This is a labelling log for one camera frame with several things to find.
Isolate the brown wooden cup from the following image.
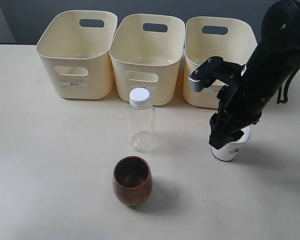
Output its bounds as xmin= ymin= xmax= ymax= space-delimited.
xmin=112 ymin=156 xmax=153 ymax=207

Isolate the clear plastic bottle white cap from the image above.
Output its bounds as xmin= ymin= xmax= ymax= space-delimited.
xmin=126 ymin=87 xmax=155 ymax=152

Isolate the left cream plastic bin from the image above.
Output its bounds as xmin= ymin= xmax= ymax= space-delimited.
xmin=36 ymin=10 xmax=118 ymax=100

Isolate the middle cream plastic bin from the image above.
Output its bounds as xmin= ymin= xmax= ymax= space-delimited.
xmin=109 ymin=13 xmax=185 ymax=106

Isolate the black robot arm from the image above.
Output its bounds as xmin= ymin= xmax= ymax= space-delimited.
xmin=209 ymin=0 xmax=300 ymax=150

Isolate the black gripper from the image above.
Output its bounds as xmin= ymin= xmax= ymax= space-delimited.
xmin=209 ymin=57 xmax=290 ymax=150

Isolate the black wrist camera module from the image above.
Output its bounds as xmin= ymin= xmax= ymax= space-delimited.
xmin=188 ymin=56 xmax=242 ymax=93

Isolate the right cream plastic bin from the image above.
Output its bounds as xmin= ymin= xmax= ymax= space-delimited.
xmin=183 ymin=16 xmax=257 ymax=109

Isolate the cream plastic bin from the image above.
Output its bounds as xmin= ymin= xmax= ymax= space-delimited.
xmin=109 ymin=13 xmax=185 ymax=106
xmin=36 ymin=10 xmax=118 ymax=100
xmin=183 ymin=16 xmax=257 ymax=109

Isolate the white paper cup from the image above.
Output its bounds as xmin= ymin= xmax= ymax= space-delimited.
xmin=211 ymin=126 xmax=252 ymax=162

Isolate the black cable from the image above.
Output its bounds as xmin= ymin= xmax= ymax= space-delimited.
xmin=276 ymin=69 xmax=297 ymax=105

